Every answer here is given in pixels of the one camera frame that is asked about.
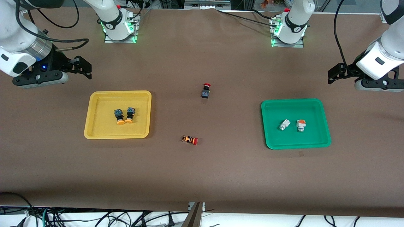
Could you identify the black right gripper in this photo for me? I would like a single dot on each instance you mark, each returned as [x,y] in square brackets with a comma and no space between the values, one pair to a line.
[59,61]

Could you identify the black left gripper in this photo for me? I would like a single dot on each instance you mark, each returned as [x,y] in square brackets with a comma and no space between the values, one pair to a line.
[350,69]

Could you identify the white button orange base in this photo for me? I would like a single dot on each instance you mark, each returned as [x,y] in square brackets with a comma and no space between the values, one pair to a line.
[301,125]

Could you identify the yellow push button blue base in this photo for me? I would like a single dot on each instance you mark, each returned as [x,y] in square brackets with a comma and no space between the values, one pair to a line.
[129,120]
[120,121]

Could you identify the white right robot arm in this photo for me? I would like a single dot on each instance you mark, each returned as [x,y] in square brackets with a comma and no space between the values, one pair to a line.
[15,34]

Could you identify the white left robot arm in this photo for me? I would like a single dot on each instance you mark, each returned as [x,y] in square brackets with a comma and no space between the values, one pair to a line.
[382,60]

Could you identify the green plastic tray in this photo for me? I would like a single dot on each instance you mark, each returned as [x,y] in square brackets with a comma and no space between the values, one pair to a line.
[309,135]

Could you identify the yellow plastic tray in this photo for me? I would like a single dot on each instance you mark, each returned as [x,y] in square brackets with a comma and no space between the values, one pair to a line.
[135,126]

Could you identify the red push button blue base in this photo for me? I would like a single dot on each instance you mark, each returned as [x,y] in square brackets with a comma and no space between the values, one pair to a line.
[205,93]

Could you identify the red button orange black body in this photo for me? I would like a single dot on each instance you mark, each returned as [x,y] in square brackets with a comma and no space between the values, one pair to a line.
[189,139]

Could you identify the brown table cover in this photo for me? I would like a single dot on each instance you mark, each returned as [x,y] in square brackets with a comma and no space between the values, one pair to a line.
[202,176]

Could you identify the dark wooden table beam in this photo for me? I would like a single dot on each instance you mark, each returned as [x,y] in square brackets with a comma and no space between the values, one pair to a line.
[194,217]

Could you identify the grey metal rail box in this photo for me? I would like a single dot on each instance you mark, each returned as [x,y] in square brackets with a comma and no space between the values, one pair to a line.
[206,3]

